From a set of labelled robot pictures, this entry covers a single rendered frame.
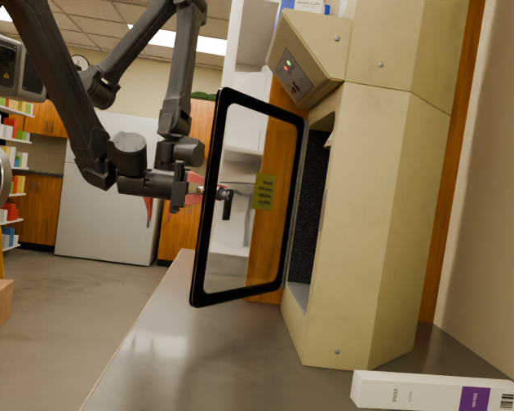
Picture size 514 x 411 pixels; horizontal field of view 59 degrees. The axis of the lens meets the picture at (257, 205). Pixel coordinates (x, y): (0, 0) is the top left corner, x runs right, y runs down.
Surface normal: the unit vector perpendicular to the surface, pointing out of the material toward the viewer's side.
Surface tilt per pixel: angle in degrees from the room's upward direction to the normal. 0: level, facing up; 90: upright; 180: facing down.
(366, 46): 90
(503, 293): 90
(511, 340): 90
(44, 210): 90
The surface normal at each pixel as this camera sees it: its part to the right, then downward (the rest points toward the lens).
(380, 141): 0.07, 0.06
